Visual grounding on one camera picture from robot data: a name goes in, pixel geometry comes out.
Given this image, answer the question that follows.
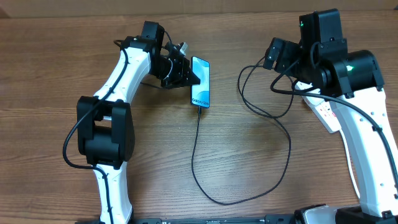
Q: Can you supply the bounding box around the Samsung Galaxy smartphone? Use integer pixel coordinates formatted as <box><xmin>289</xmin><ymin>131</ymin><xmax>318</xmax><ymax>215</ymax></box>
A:
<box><xmin>191</xmin><ymin>56</ymin><xmax>210</xmax><ymax>108</ymax></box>

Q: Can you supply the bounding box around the black USB charging cable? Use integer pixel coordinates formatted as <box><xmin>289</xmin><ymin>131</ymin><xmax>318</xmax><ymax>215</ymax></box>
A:
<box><xmin>190</xmin><ymin>57</ymin><xmax>298</xmax><ymax>206</ymax></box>

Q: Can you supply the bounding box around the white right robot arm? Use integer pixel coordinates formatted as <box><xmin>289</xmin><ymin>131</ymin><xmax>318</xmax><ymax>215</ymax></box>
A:
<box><xmin>264</xmin><ymin>9</ymin><xmax>397</xmax><ymax>223</ymax></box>

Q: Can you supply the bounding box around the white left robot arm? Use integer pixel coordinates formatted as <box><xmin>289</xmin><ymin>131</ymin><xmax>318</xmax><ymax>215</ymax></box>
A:
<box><xmin>71</xmin><ymin>21</ymin><xmax>200</xmax><ymax>223</ymax></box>

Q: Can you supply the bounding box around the white power strip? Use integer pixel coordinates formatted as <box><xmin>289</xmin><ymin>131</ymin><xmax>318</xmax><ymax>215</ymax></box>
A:
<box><xmin>302</xmin><ymin>96</ymin><xmax>341</xmax><ymax>133</ymax></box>

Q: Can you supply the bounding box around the white power strip cord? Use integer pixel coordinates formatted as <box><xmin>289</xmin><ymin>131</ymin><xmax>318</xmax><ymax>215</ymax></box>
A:
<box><xmin>345</xmin><ymin>146</ymin><xmax>361</xmax><ymax>198</ymax></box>

